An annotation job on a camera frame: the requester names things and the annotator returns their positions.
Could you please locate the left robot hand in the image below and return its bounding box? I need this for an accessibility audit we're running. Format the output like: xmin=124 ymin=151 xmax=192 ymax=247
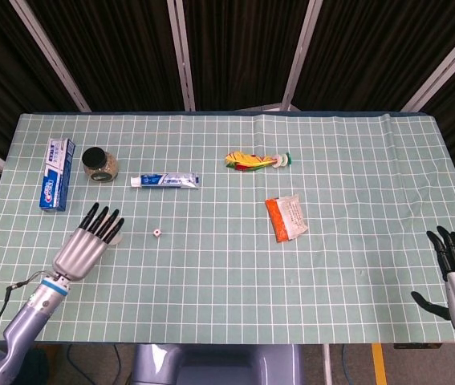
xmin=52 ymin=202 xmax=126 ymax=282

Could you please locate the blue toothpaste box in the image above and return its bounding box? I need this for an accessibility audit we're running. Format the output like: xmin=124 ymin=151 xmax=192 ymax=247
xmin=39 ymin=137 xmax=76 ymax=213

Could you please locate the glass jar with black lid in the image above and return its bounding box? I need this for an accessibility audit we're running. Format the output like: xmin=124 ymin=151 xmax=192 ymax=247
xmin=81 ymin=146 xmax=120 ymax=184

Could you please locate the blue white toothpaste tube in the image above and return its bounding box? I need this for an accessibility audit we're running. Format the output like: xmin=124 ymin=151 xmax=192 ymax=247
xmin=130 ymin=172 xmax=200 ymax=190

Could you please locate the green grid tablecloth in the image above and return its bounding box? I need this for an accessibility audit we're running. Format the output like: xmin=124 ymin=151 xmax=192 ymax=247
xmin=0 ymin=113 xmax=455 ymax=345

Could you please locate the white table leg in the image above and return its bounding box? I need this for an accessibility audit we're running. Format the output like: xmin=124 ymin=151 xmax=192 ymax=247
xmin=321 ymin=343 xmax=333 ymax=385

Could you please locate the purple robot torso base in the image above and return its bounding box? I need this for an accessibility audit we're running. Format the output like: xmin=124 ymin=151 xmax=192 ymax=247
xmin=130 ymin=343 xmax=305 ymax=385

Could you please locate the colourful feather shuttlecock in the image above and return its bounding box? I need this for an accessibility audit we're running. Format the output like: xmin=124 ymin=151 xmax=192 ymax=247
xmin=224 ymin=150 xmax=293 ymax=173

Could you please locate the orange and white snack packet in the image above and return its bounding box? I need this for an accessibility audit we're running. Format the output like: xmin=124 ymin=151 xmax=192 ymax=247
xmin=265 ymin=193 xmax=309 ymax=244

